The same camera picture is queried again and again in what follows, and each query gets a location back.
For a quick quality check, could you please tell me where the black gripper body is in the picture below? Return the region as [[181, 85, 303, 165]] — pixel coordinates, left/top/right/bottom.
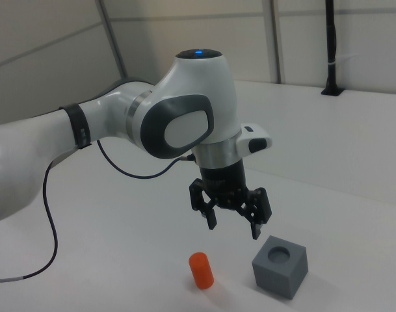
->
[[199, 159, 248, 210]]

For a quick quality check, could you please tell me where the orange cylinder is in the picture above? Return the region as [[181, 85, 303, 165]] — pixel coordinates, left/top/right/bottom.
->
[[188, 251, 216, 291]]

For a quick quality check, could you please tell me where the grey block with round hole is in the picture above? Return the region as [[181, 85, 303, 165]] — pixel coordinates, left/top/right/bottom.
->
[[251, 235, 308, 300]]

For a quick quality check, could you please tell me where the black pole with base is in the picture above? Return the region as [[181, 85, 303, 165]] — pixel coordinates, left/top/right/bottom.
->
[[321, 0, 345, 97]]

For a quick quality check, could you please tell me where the upright grey partition post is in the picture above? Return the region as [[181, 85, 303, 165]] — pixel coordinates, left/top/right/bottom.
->
[[268, 0, 282, 84]]

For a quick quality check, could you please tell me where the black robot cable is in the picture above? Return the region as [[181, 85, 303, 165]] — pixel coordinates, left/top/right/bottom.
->
[[0, 138, 197, 285]]

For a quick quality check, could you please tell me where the black cable strap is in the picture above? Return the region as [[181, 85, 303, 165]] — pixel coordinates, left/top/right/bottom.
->
[[59, 103, 93, 150]]

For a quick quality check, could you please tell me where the slanted grey partition post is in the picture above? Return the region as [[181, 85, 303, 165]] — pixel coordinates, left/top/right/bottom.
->
[[96, 0, 128, 81]]

